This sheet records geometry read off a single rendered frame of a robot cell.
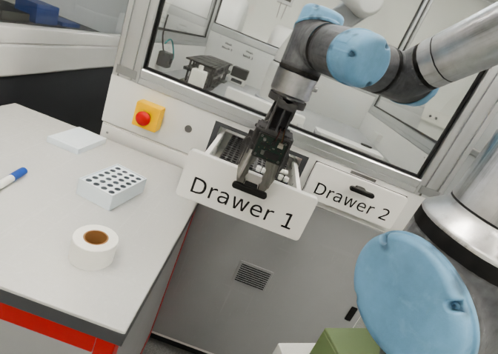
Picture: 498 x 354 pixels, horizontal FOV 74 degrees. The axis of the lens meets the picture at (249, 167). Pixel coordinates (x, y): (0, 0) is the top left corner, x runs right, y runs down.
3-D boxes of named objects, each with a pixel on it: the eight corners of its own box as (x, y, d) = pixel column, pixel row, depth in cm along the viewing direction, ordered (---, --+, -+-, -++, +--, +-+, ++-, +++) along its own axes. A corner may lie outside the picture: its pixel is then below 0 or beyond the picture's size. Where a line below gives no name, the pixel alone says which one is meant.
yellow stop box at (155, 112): (153, 134, 94) (160, 110, 91) (129, 124, 93) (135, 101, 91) (159, 129, 98) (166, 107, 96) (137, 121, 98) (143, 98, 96)
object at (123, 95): (412, 241, 103) (437, 203, 98) (101, 120, 99) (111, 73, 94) (351, 152, 192) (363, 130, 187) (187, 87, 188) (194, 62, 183)
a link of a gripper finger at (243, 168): (223, 190, 64) (246, 152, 61) (227, 179, 70) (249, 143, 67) (237, 198, 64) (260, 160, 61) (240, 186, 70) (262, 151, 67)
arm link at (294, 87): (278, 64, 62) (318, 81, 63) (269, 88, 64) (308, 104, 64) (278, 67, 55) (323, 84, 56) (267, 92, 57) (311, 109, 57)
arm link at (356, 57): (419, 50, 47) (368, 38, 56) (363, 21, 41) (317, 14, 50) (392, 103, 49) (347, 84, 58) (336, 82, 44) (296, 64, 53)
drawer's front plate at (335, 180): (390, 229, 100) (408, 199, 96) (301, 195, 99) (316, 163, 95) (388, 226, 102) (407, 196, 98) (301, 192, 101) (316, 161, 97)
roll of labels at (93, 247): (78, 238, 58) (81, 220, 57) (118, 248, 59) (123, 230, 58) (60, 265, 51) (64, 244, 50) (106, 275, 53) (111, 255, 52)
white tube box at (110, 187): (108, 211, 68) (113, 195, 67) (75, 193, 69) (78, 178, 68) (143, 192, 79) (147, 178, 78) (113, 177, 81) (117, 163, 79)
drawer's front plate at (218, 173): (297, 241, 73) (319, 200, 69) (174, 194, 72) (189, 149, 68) (297, 237, 75) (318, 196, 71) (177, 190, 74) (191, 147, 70)
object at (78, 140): (77, 155, 84) (78, 149, 83) (46, 141, 84) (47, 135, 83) (105, 143, 96) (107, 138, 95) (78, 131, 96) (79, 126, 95)
